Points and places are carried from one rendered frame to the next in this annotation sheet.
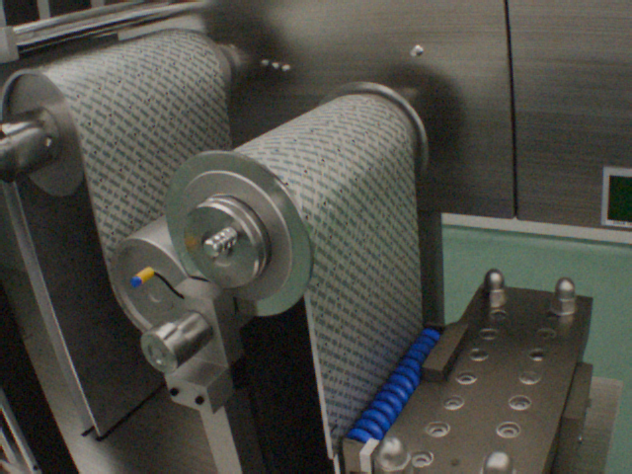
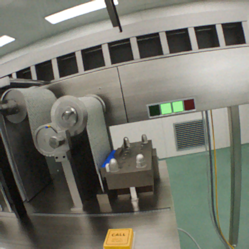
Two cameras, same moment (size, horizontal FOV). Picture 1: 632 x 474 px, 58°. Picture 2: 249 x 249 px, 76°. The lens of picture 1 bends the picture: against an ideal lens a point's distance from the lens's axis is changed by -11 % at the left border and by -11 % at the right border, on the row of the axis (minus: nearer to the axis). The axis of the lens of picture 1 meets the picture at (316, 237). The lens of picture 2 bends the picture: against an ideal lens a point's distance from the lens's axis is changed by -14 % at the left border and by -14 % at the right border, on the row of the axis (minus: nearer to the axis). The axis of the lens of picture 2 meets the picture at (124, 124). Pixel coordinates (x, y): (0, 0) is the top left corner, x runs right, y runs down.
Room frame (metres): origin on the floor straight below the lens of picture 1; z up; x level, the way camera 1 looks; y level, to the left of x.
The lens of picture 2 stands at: (-0.19, 0.14, 1.28)
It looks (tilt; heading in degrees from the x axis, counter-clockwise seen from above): 8 degrees down; 338
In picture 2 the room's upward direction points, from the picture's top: 11 degrees counter-clockwise
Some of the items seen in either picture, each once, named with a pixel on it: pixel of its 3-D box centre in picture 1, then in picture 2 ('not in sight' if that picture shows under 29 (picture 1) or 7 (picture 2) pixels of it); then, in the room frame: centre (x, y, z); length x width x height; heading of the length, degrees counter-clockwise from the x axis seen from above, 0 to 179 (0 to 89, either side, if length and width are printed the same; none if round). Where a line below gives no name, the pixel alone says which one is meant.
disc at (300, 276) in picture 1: (234, 236); (68, 116); (0.48, 0.07, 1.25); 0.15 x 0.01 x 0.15; 58
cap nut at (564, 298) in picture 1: (564, 293); (144, 138); (0.64, -0.30, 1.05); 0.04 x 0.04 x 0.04
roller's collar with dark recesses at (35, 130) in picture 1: (22, 144); (9, 107); (0.60, 0.29, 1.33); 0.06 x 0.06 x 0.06; 58
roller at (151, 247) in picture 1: (226, 240); (61, 133); (0.65, 0.10, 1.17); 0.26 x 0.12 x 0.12; 148
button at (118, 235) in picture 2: not in sight; (119, 239); (0.20, 0.05, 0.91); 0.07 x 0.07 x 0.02; 58
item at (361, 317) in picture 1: (375, 318); (101, 142); (0.55, -0.05, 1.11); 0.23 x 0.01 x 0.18; 148
